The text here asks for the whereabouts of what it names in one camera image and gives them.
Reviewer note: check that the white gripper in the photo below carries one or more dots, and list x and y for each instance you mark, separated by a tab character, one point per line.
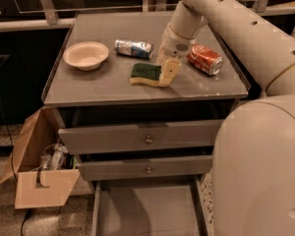
174	43

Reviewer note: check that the green yellow sponge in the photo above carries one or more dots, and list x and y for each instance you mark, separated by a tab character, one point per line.
145	74

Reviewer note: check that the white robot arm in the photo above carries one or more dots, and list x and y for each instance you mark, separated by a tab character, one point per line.
253	170

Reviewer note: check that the grey top drawer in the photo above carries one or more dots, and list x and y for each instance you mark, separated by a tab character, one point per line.
134	137

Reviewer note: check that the grey drawer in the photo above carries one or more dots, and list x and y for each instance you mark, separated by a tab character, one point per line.
162	206
134	137
144	168

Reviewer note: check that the grey drawer cabinet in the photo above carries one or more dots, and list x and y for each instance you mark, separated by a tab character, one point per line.
105	96

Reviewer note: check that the grey middle drawer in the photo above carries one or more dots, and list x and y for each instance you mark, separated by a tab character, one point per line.
144	168

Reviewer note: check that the grey bottom drawer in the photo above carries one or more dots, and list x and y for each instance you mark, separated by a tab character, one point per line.
162	206

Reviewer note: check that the crushed blue silver can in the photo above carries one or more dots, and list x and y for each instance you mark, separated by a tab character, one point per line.
133	48

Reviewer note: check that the red cola can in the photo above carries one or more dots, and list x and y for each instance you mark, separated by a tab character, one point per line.
205	59

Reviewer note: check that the beige paper bowl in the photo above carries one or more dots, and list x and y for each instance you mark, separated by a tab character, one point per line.
86	56

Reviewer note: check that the open cardboard box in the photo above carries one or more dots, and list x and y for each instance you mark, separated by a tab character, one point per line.
35	187

